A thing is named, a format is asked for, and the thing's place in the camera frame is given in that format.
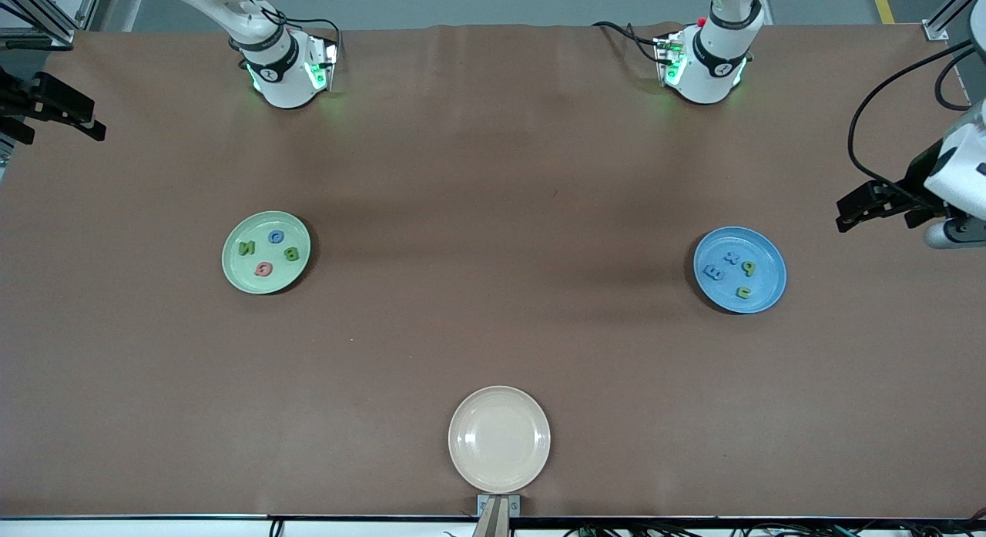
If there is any light green plate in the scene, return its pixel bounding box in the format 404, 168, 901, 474
222, 210, 313, 295

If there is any blue plate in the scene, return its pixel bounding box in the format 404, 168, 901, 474
693, 227, 787, 315

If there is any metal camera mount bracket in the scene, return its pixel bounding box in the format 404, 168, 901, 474
476, 494, 522, 537

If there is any brown table mat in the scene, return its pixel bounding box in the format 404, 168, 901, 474
0, 22, 986, 520

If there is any beige plate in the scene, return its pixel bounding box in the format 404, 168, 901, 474
448, 385, 552, 495

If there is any black arm base cable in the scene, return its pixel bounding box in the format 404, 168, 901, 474
592, 19, 671, 64
270, 2, 344, 60

